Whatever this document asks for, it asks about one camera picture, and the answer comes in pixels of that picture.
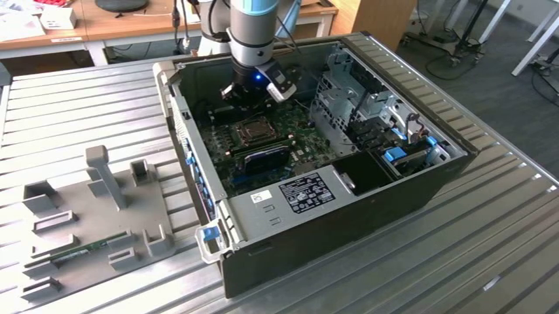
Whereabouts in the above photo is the CPU with silver top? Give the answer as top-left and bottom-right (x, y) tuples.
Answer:
(242, 120), (270, 138)

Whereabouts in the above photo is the metal socket cover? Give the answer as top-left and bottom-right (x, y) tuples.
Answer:
(235, 116), (280, 145)

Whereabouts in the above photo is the CPU socket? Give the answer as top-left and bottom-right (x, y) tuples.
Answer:
(231, 114), (283, 147)

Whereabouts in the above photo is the black RAM slot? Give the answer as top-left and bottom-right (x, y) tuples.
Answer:
(234, 142), (294, 160)
(227, 137), (293, 154)

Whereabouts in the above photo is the silver drive cage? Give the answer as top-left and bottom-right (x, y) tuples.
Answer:
(310, 45), (397, 154)

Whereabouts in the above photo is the green motherboard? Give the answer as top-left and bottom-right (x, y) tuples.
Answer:
(194, 97), (351, 197)

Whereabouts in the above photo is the black expansion card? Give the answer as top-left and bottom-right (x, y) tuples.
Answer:
(242, 145), (293, 177)

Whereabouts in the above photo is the wooden desk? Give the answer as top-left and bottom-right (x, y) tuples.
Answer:
(0, 0), (341, 66)

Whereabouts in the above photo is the wooden cabinet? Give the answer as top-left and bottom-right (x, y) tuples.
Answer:
(331, 0), (419, 52)

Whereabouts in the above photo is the black round pad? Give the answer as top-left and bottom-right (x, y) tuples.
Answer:
(95, 0), (150, 14)

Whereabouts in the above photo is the blue disk carrier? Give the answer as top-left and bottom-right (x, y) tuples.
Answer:
(381, 146), (431, 176)

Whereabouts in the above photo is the silver power supply unit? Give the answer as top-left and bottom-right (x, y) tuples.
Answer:
(220, 164), (355, 251)

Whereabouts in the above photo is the white cardboard box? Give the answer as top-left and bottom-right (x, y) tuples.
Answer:
(39, 7), (78, 31)

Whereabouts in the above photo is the open black PC case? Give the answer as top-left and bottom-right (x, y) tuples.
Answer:
(152, 31), (482, 299)

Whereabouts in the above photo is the black wheeled stand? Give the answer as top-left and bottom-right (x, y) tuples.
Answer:
(401, 0), (493, 68)

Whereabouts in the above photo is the white paper stack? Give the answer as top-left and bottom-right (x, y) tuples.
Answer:
(0, 6), (46, 43)

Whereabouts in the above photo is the grey parts rack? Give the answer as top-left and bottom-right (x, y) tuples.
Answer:
(19, 145), (179, 304)

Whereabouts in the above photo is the green RAM stick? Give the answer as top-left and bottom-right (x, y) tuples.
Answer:
(26, 232), (132, 268)

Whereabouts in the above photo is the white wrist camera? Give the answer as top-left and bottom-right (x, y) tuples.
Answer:
(255, 61), (299, 102)

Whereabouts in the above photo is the white table frame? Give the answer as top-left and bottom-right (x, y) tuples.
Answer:
(478, 0), (559, 78)

